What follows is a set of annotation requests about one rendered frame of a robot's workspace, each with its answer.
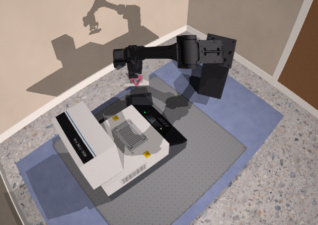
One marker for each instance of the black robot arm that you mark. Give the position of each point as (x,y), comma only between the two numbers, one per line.
(188,52)

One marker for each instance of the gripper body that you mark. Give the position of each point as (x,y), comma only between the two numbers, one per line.
(138,70)

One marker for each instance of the black and white benchtop lab instrument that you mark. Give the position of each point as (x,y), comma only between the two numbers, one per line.
(121,151)

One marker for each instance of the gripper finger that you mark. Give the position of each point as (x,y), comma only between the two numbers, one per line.
(139,77)

